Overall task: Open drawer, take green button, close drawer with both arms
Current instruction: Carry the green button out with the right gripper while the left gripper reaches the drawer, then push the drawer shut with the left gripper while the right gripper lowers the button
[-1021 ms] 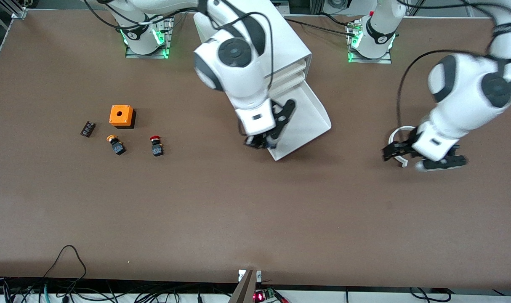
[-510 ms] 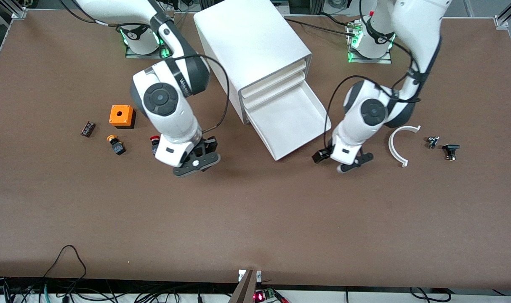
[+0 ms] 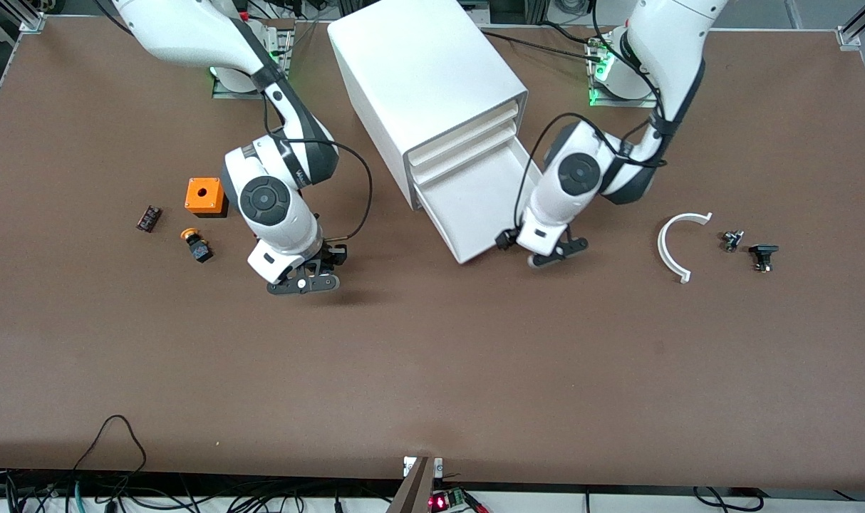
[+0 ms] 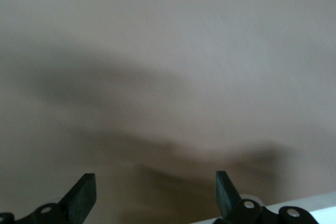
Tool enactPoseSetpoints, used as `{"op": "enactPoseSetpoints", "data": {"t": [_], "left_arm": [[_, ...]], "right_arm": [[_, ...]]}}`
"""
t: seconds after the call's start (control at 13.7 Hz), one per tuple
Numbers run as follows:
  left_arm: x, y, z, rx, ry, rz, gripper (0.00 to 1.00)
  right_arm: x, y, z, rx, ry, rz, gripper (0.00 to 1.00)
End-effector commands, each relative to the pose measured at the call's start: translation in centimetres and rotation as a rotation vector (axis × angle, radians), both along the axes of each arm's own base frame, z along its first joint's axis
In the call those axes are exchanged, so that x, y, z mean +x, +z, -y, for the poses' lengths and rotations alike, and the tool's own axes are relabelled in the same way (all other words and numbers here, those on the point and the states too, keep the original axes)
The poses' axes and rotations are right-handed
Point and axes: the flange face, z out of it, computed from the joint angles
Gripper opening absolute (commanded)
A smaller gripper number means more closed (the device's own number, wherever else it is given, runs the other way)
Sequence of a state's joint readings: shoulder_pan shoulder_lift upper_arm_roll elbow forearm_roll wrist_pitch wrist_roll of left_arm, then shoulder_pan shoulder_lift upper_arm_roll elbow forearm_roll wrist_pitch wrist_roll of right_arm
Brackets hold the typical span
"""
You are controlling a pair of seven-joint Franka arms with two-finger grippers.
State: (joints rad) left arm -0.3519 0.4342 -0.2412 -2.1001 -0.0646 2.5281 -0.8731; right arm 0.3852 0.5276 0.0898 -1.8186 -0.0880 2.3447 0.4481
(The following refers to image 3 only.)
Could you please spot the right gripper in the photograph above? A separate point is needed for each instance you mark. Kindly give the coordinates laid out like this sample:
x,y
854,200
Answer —
x,y
330,254

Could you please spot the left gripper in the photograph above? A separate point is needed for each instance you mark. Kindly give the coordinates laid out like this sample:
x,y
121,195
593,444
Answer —
x,y
505,240

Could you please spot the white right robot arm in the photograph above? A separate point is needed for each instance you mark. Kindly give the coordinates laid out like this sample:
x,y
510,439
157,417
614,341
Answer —
x,y
183,32

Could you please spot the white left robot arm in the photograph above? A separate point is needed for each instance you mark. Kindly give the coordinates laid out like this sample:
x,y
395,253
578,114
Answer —
x,y
667,43

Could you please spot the yellow cap push button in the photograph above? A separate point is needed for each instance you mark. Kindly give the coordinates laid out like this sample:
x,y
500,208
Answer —
x,y
199,249

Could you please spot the white curved plastic arc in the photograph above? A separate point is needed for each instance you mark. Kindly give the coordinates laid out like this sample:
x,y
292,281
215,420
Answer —
x,y
661,246

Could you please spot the orange box with hole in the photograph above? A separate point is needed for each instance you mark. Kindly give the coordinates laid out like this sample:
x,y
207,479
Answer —
x,y
203,194

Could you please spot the orange object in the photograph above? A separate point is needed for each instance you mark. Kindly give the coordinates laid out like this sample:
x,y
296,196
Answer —
x,y
412,491

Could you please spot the circuit board with red light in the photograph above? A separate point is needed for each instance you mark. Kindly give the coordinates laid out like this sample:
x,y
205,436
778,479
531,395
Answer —
x,y
443,501

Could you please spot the white lower shelf board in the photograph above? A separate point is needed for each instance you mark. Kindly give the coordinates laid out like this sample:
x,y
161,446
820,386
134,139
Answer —
x,y
618,504

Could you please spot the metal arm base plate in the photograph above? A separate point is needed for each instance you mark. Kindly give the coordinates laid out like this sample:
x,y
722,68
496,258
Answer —
x,y
287,43
618,104

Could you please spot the small grey black switch part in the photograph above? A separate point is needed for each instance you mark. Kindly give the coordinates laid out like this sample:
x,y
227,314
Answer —
x,y
732,241

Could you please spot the black switch contact block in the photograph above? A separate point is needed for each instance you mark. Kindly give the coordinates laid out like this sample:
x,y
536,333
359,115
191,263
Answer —
x,y
763,249

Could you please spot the aluminium frame profile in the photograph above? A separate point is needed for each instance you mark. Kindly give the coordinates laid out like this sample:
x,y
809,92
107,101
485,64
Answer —
x,y
856,32
30,18

